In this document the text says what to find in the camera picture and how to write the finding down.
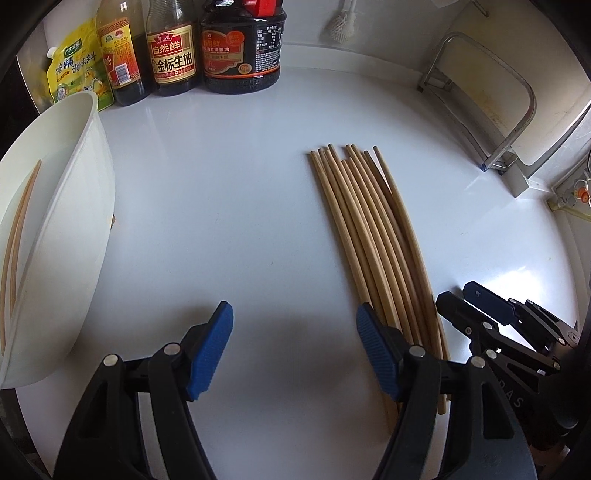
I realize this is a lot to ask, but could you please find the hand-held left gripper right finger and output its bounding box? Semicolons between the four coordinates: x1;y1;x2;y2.
355;302;539;480

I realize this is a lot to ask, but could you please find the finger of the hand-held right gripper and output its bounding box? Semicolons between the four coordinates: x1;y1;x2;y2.
463;280;579;345
436;291;505;357

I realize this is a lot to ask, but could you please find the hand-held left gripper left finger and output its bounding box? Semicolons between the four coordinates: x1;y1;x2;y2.
55;301;234;480

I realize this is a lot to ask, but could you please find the pile of wooden chopsticks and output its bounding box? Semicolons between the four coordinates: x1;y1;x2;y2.
308;143;451;430

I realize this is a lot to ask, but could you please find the white plastic container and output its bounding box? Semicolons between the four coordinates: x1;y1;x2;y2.
0;91;116;391

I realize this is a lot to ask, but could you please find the light wooden chopstick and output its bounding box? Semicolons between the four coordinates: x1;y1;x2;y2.
7;159;42;308
0;165;38;356

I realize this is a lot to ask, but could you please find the glass soy sauce bottle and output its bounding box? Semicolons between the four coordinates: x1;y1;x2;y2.
145;0;201;97

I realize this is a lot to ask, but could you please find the dark sauce jug red cap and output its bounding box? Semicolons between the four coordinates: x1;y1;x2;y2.
200;0;288;95

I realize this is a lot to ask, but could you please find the vinegar bottle with tan label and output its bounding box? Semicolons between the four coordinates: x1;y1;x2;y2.
96;0;154;107

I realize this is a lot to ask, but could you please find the white dish brush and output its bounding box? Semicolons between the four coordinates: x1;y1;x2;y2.
323;0;359;47

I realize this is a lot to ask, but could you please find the yellow green seasoning pouch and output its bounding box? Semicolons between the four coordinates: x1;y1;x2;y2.
46;34;114;112

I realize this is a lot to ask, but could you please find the wall valve with orange knob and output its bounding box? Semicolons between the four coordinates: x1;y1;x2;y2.
547;178;591;213

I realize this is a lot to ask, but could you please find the metal wire rack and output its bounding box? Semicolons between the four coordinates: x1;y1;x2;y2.
418;31;537;198

